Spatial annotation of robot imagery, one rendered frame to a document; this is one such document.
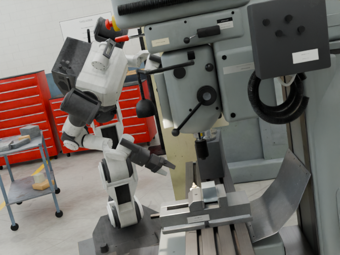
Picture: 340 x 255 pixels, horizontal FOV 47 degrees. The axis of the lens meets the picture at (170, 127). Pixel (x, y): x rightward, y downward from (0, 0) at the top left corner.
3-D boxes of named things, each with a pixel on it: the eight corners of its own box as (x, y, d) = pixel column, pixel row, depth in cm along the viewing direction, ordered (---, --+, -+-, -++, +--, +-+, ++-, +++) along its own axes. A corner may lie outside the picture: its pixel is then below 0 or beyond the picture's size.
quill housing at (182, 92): (174, 140, 144) (158, 52, 136) (176, 126, 164) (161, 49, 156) (226, 131, 142) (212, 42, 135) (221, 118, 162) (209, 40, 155)
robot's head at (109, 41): (91, 57, 170) (100, 52, 165) (97, 42, 174) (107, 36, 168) (103, 65, 173) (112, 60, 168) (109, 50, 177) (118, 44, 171)
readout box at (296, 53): (261, 81, 110) (251, 3, 105) (255, 77, 119) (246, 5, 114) (333, 68, 108) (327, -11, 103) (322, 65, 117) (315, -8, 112)
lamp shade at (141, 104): (135, 116, 148) (132, 100, 147) (154, 112, 150) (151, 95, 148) (139, 119, 142) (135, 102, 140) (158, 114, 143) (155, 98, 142)
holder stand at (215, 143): (200, 179, 195) (193, 141, 191) (204, 164, 216) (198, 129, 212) (224, 177, 193) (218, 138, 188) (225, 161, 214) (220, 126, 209)
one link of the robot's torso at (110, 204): (109, 218, 252) (104, 200, 249) (139, 209, 257) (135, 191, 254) (114, 232, 233) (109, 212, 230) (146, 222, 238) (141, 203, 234)
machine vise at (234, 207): (162, 235, 150) (156, 208, 147) (163, 216, 164) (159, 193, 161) (253, 220, 147) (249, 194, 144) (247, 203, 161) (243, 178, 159)
